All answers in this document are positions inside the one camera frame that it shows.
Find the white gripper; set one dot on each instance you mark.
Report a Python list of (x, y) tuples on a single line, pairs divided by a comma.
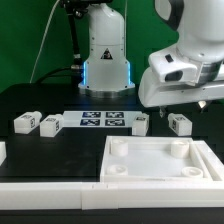
[(174, 79)]

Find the white square tabletop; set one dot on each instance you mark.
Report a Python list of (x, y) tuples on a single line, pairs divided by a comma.
[(132, 159)]

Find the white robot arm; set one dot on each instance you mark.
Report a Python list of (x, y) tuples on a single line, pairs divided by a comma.
[(106, 72)]

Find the white tag sheet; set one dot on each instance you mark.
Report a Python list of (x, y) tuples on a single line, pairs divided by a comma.
[(99, 119)]

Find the white U-shaped fence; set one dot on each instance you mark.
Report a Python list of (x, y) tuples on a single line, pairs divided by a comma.
[(115, 195)]

